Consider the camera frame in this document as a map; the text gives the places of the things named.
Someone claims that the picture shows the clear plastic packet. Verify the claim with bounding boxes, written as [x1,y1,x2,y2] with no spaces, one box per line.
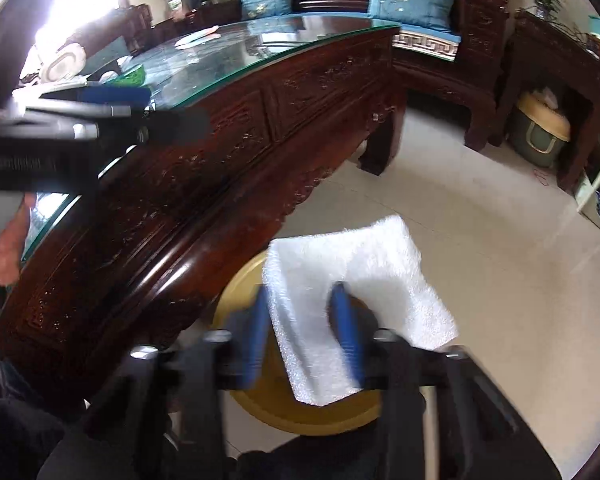
[174,27,221,50]

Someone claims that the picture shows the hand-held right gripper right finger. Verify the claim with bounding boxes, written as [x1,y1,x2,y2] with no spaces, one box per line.
[328,282,563,480]

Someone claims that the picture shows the blue embroidered cushion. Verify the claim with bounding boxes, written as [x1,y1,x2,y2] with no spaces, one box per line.
[367,0,458,31]
[239,0,295,20]

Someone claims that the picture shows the yellow round plastic bin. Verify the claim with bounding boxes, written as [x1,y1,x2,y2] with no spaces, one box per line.
[214,250,386,437]

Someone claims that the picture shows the green plastic bag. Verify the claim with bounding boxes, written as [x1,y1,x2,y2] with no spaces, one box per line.
[114,65,149,89]

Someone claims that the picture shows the person's left hand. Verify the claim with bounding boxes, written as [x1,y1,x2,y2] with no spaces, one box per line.
[0,194,37,288]

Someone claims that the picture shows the white shelf unit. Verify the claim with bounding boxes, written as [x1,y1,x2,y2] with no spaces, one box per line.
[574,120,600,235]

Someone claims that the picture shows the yellow green plastic basket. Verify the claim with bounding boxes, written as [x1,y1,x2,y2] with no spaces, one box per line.
[509,87,574,169]

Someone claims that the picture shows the carved wooden armchair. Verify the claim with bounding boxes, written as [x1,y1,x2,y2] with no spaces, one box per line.
[62,2,154,57]

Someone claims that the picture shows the white foam sheet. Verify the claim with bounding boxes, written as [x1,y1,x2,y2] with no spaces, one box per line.
[261,214,460,408]

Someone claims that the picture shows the blue sofa seat cushion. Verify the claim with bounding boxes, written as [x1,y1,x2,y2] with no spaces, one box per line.
[290,7,464,64]

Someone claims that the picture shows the carved dark wooden sofa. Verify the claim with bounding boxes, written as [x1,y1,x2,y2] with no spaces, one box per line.
[229,0,512,153]

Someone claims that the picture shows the carved wooden side table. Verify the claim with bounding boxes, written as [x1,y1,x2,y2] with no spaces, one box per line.
[495,9,600,196]

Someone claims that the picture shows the white robot toy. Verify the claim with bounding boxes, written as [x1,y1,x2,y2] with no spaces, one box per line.
[40,42,89,84]

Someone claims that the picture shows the carved wooden glass-top coffee table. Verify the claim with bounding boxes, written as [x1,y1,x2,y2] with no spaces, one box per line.
[0,12,409,411]

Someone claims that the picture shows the small dark wooden table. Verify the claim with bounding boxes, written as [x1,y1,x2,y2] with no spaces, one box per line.
[172,0,243,29]

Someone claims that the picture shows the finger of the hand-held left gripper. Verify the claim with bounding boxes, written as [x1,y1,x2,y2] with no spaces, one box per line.
[12,85,153,120]
[72,109,212,145]

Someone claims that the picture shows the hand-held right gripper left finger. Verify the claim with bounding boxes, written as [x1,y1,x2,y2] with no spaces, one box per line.
[82,286,273,480]

